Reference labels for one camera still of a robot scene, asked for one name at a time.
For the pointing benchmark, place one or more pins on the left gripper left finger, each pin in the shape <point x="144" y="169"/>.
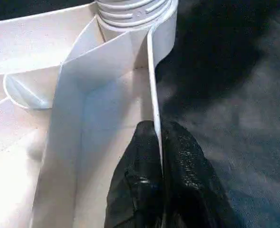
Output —
<point x="135" y="190"/>

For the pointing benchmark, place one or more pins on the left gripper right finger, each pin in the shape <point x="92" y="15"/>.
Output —
<point x="192" y="190"/>

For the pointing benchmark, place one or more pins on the white plastic table top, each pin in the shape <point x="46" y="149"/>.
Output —
<point x="59" y="118"/>

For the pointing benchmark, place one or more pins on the white plastic table leg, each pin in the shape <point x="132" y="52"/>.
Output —
<point x="132" y="12"/>

